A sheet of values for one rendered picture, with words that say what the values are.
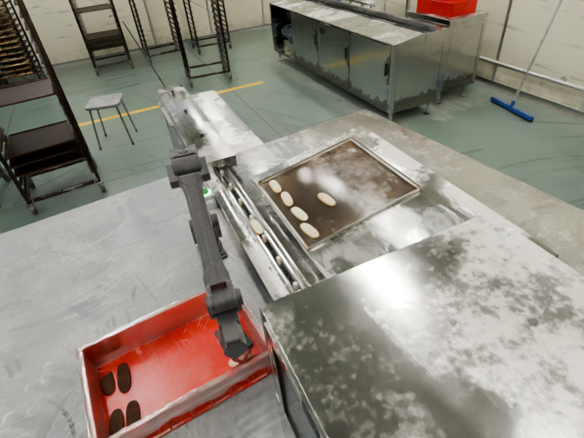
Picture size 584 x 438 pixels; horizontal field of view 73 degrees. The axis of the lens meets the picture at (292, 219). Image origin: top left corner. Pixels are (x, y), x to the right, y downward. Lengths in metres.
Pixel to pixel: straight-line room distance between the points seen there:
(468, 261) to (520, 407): 0.27
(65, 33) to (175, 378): 7.55
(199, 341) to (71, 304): 0.52
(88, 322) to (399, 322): 1.09
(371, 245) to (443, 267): 0.62
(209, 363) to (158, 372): 0.14
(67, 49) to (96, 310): 7.18
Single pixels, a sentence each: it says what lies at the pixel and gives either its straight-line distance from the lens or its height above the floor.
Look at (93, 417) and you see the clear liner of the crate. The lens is 1.15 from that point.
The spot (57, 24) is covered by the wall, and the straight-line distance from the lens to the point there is 8.35.
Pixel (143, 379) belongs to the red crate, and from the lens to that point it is 1.27.
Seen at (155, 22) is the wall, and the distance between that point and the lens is 8.41.
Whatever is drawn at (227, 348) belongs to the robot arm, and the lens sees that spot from 0.97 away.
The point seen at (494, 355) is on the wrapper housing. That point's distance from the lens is 0.67.
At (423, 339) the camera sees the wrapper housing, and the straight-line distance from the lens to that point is 0.66.
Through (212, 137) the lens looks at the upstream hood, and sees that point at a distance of 2.18.
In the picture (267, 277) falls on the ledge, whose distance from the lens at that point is 1.35.
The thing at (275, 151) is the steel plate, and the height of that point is 0.82.
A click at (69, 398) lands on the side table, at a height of 0.82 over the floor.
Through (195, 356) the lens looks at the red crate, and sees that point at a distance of 1.26.
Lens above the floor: 1.83
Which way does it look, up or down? 38 degrees down
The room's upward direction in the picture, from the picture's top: 6 degrees counter-clockwise
